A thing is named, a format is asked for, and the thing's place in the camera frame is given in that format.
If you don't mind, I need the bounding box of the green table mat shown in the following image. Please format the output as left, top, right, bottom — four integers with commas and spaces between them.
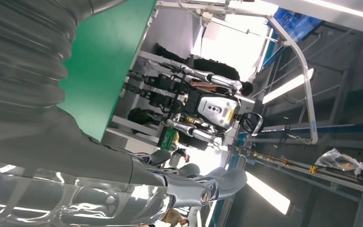
57, 0, 159, 142

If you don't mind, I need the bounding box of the green crate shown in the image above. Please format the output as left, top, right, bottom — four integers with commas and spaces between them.
157, 126, 178, 150

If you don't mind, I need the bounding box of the person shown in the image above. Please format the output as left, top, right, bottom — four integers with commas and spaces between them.
163, 208, 190, 227
154, 43, 254, 97

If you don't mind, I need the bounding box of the black silver humanoid robot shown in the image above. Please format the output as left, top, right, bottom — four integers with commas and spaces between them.
126, 61, 264, 148

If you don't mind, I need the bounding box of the white ceiling light strip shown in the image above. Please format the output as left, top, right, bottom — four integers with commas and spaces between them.
245, 171, 292, 216
262, 68, 314, 105
300, 0, 363, 23

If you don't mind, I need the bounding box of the blue banner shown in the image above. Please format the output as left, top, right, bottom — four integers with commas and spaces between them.
268, 8, 323, 43

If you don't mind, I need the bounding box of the clear plastic bag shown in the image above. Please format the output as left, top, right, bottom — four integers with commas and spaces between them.
314, 148, 363, 177

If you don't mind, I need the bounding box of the grey overhead rail beam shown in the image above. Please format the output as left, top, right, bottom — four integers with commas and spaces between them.
231, 145, 363, 200

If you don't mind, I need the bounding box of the white metal gantry frame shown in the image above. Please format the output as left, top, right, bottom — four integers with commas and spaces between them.
156, 0, 319, 145

